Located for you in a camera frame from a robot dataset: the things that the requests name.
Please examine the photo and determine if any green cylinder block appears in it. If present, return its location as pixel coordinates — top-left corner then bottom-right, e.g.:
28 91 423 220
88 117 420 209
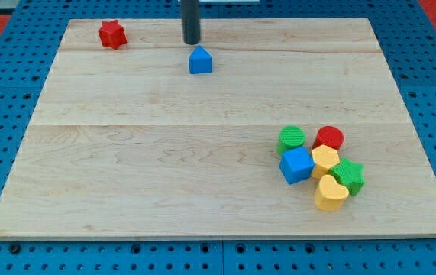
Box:
276 125 306 155

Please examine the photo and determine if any blue cube block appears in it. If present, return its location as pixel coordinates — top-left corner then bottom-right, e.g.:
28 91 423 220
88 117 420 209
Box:
279 147 315 185

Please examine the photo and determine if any light wooden board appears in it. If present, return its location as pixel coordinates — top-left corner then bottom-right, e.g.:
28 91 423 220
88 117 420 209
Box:
0 18 436 241

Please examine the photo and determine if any yellow hexagon block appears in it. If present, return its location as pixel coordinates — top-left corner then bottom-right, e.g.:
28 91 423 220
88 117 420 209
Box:
311 145 340 180

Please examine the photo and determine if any red cylinder block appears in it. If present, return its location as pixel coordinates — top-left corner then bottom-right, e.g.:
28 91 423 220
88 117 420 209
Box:
312 125 344 150

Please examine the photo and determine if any yellow heart block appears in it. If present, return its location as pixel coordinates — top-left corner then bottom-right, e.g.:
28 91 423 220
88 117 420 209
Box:
314 174 350 212

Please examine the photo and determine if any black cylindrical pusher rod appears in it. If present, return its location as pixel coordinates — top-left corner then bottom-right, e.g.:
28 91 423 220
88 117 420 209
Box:
180 0 201 45

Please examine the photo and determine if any green star block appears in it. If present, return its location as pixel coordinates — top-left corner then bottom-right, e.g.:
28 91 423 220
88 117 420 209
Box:
328 157 365 196

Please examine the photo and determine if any red star block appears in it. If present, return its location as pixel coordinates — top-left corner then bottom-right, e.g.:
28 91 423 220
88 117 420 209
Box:
98 20 128 50

